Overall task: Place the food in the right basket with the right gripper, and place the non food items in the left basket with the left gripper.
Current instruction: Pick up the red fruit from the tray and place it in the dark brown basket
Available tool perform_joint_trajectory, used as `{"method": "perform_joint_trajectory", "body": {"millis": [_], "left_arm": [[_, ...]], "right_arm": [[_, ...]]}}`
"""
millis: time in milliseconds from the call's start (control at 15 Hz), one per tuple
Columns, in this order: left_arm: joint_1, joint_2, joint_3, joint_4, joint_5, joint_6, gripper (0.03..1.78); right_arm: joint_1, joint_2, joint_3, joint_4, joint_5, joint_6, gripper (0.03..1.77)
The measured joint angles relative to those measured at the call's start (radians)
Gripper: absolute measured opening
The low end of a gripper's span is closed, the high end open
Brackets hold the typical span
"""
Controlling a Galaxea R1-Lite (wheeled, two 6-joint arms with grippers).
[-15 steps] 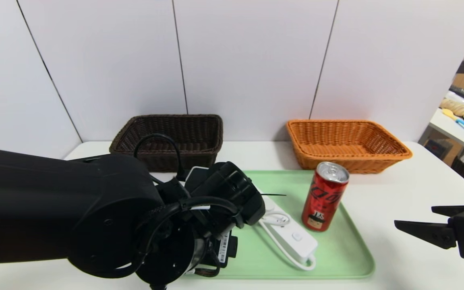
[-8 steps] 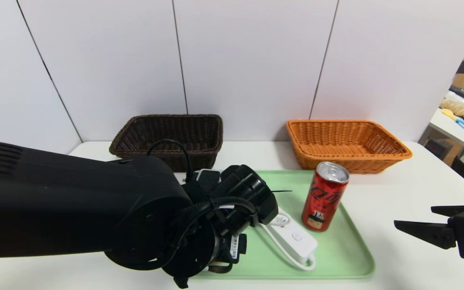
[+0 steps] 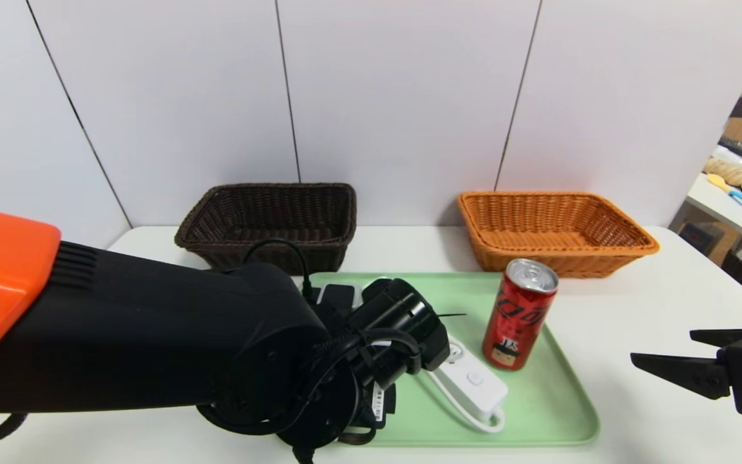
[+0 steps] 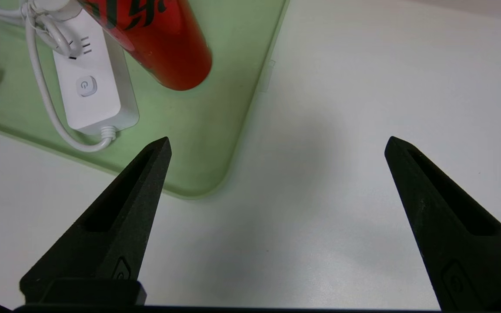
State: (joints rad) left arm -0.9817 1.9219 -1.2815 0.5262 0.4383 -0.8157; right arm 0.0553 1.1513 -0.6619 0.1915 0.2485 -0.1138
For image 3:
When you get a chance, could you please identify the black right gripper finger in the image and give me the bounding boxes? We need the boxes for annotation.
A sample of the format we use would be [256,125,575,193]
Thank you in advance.
[689,328,742,348]
[630,352,731,400]

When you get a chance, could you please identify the red soda can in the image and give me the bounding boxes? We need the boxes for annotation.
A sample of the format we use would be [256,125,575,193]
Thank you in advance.
[482,258,559,371]

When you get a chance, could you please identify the white power strip with cable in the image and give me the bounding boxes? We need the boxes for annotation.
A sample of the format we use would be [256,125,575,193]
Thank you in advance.
[426,335,509,434]

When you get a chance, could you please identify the orange wicker basket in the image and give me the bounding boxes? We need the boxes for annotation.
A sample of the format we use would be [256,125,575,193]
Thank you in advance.
[457,191,660,279]

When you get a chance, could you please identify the dark brown wicker basket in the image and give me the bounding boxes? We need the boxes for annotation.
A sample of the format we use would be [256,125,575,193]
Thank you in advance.
[174,183,357,275]

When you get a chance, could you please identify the brown cardboard box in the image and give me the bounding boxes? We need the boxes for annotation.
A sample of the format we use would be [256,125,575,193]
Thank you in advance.
[677,221,726,255]

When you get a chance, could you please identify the white background table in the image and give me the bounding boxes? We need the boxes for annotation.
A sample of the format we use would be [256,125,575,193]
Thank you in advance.
[687,142,742,242]

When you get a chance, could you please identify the light green plastic tray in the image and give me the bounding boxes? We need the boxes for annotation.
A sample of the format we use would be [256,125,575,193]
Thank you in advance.
[307,271,601,447]

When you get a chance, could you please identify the yellow and blue tool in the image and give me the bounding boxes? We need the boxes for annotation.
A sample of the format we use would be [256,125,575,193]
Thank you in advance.
[708,174,742,207]

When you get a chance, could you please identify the tan woven loaf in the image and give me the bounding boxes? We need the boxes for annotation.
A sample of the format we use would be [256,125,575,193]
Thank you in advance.
[703,158,742,188]

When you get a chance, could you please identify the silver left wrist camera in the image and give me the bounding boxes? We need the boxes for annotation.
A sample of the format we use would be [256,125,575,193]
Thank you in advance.
[315,282,365,311]

